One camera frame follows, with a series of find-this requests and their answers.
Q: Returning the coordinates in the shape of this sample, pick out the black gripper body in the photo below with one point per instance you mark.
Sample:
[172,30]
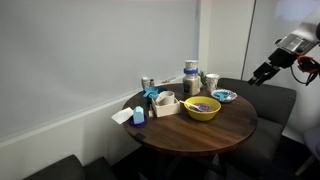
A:
[278,60]

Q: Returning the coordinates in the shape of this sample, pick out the beige mug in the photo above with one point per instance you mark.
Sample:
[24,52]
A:
[165,98]

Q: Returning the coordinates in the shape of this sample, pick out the blue serving spoon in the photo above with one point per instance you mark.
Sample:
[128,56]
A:
[221,96]

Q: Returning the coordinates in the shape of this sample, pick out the round dark blue lid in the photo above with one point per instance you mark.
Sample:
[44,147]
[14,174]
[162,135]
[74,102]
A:
[138,124]

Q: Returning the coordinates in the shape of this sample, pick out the teal measuring cup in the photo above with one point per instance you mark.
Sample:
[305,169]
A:
[150,92]

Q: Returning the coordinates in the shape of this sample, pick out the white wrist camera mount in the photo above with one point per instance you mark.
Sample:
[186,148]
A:
[295,42]

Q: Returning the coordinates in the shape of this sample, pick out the grey chair with pale leg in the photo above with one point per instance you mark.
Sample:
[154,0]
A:
[311,143]

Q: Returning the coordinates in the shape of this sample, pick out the beige wooden tray box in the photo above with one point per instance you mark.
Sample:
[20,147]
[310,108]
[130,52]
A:
[166,111]

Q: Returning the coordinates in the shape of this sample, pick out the dark grey upholstered chair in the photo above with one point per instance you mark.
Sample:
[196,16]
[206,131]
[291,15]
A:
[270,113]

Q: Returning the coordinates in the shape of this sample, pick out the white plastic spoon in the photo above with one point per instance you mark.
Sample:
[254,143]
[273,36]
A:
[190,105]

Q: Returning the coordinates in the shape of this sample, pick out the small dark shaker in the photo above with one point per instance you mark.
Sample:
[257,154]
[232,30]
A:
[152,82]

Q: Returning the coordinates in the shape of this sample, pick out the green item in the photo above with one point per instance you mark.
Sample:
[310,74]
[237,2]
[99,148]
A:
[202,77]

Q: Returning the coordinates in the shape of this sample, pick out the blue patterned paper plate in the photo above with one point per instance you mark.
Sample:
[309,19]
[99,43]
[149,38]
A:
[231,97]

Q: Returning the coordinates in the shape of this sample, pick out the round dark wooden table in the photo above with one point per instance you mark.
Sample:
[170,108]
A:
[190,136]

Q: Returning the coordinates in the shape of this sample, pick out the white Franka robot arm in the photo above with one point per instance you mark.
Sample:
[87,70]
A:
[308,31]

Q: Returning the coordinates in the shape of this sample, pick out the yellow cereal bowl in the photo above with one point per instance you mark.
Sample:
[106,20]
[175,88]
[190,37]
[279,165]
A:
[203,115]

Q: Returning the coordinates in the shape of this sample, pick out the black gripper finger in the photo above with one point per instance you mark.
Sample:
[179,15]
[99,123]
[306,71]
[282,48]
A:
[252,81]
[261,78]

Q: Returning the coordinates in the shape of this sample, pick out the white paper napkin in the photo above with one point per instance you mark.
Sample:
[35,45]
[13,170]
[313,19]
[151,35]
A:
[121,115]

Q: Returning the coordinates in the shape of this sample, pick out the patterned paper cup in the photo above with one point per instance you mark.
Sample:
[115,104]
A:
[212,82]
[191,65]

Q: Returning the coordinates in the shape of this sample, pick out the small light blue carton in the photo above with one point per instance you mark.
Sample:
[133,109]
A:
[138,115]

